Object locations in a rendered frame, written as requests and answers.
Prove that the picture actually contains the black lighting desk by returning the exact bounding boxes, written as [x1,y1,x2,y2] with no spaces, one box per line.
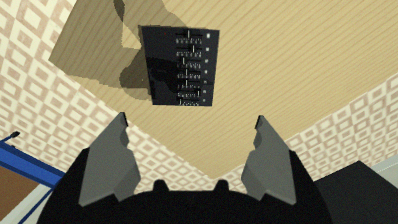
[142,27,220,107]

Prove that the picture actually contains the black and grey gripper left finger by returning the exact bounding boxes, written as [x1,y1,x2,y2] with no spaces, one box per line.
[36,112,141,224]

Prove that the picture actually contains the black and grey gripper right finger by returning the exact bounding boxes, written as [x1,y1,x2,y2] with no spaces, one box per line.
[241,115,333,224]

